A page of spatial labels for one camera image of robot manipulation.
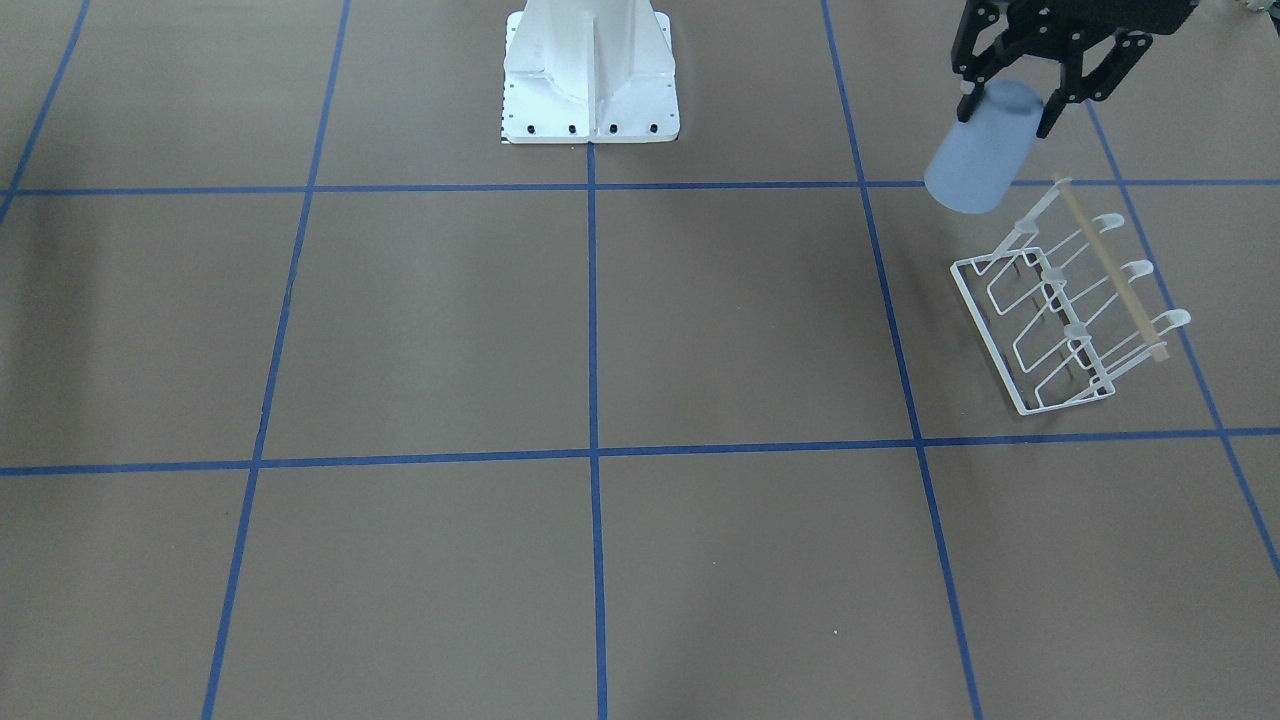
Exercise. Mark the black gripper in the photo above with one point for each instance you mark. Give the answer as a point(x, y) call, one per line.
point(1062, 18)

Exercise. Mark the white wire cup holder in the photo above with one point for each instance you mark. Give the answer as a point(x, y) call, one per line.
point(1061, 315)

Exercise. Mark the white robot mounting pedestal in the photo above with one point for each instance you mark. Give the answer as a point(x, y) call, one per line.
point(589, 72)

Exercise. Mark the blue plastic cup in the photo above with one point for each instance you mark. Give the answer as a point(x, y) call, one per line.
point(979, 159)

